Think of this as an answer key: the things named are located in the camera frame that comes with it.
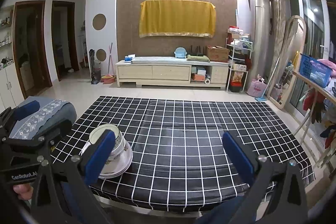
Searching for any upright vacuum cleaner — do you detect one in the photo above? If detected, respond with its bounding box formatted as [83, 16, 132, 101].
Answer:
[89, 49, 101, 85]

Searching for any white paper roll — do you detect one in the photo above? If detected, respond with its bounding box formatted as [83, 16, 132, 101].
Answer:
[205, 78, 211, 85]

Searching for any green patterned bowl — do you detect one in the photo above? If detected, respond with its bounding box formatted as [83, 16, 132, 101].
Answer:
[89, 124, 124, 159]

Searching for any red broom and dustpan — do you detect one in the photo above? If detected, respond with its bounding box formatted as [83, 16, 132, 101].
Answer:
[101, 43, 116, 85]

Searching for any green folded cloth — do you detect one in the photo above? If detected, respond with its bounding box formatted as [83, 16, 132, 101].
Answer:
[187, 55, 210, 63]

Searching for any person's left hand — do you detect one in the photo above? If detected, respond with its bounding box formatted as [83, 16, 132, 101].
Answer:
[13, 184, 34, 201]

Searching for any pink gift bag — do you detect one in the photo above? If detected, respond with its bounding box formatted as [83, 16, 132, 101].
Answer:
[247, 78, 267, 98]

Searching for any grey embroidered cushion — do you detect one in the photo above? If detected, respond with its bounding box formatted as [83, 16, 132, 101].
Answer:
[9, 96, 77, 140]

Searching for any cream TV cabinet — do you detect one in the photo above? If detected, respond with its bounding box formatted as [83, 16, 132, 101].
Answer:
[116, 57, 229, 89]

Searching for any black white checkered tablecloth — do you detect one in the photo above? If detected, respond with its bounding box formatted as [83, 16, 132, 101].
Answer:
[52, 96, 315, 213]

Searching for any light blue plastic basket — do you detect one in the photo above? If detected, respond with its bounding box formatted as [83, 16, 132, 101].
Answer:
[174, 47, 187, 59]

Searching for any blue plastic crate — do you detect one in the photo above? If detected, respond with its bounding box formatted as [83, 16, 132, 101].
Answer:
[299, 53, 332, 88]

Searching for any silver standing air conditioner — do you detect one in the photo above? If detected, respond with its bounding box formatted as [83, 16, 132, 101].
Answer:
[247, 0, 270, 83]

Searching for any plain white bowl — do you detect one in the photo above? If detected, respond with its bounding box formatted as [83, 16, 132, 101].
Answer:
[106, 139, 126, 164]

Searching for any leaning arched mirror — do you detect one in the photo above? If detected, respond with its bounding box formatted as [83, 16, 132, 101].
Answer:
[266, 15, 306, 109]

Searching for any brown floral white plate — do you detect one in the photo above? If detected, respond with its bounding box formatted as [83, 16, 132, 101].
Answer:
[80, 141, 133, 178]

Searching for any yellow cloth covered television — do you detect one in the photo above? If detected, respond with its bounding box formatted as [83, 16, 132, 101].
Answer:
[139, 0, 217, 38]

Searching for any pink cloth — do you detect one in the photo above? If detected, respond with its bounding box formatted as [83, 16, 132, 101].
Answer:
[318, 59, 336, 78]

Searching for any brown cardboard box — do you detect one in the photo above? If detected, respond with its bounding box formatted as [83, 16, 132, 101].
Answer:
[206, 46, 230, 63]

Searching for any white metal shelf rack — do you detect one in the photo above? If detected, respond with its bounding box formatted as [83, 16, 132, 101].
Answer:
[226, 26, 253, 92]

